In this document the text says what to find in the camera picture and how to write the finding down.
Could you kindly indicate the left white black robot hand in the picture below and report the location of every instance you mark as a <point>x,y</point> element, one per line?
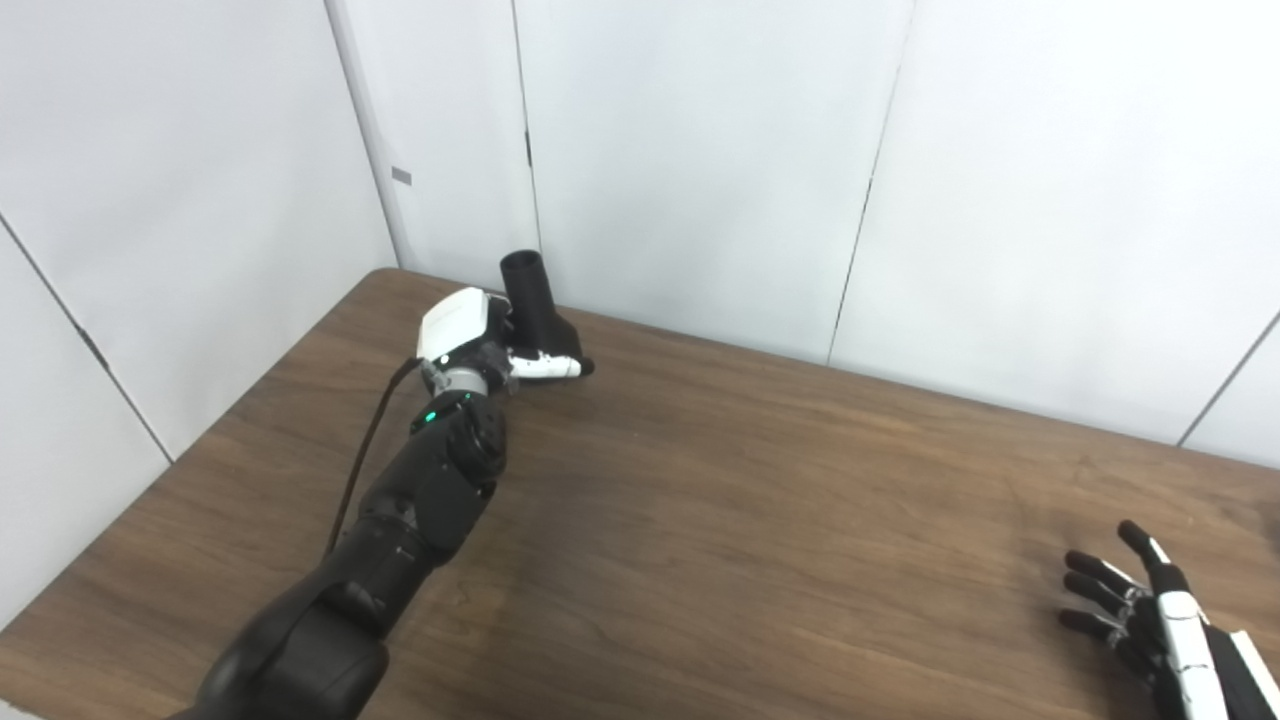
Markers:
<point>460,325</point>

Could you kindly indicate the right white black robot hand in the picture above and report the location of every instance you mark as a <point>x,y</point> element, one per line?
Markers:
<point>1180,640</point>

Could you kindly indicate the black funnel-shaped nozzle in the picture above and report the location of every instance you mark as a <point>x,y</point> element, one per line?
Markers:
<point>535,305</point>

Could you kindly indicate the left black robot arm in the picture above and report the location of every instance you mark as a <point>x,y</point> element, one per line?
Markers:
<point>400,530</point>

